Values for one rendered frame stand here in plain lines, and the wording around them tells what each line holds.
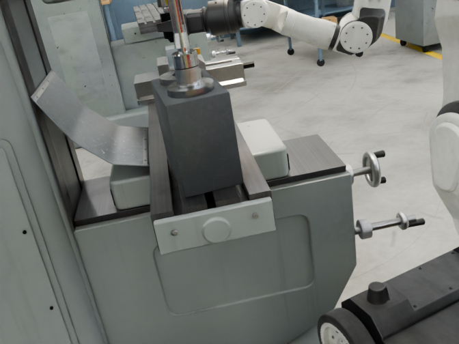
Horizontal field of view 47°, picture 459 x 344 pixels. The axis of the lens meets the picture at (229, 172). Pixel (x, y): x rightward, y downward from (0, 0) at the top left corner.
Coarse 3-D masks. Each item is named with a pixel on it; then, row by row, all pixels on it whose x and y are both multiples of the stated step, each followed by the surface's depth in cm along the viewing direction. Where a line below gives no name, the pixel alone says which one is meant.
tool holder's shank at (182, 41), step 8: (168, 0) 91; (176, 0) 91; (176, 8) 92; (176, 16) 92; (176, 24) 93; (184, 24) 93; (176, 32) 93; (184, 32) 94; (176, 40) 94; (184, 40) 94; (184, 48) 95
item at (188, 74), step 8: (176, 64) 95; (184, 64) 95; (192, 64) 95; (176, 72) 96; (184, 72) 95; (192, 72) 95; (200, 72) 97; (176, 80) 98; (184, 80) 96; (192, 80) 96; (200, 80) 97
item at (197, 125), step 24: (168, 72) 110; (168, 96) 98; (192, 96) 95; (216, 96) 94; (168, 120) 94; (192, 120) 95; (216, 120) 96; (168, 144) 106; (192, 144) 96; (216, 144) 98; (192, 168) 98; (216, 168) 100; (240, 168) 101; (192, 192) 100
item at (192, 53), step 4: (176, 52) 97; (188, 52) 95; (192, 52) 95; (196, 52) 95; (172, 56) 95; (176, 56) 94; (180, 56) 94; (184, 56) 94; (188, 56) 94; (192, 56) 94; (196, 56) 95; (176, 60) 95; (180, 60) 94
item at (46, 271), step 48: (0, 0) 118; (0, 48) 120; (0, 96) 122; (0, 144) 126; (48, 144) 134; (0, 192) 130; (48, 192) 134; (0, 240) 134; (48, 240) 137; (0, 288) 139; (48, 288) 141; (0, 336) 145; (48, 336) 147; (96, 336) 153
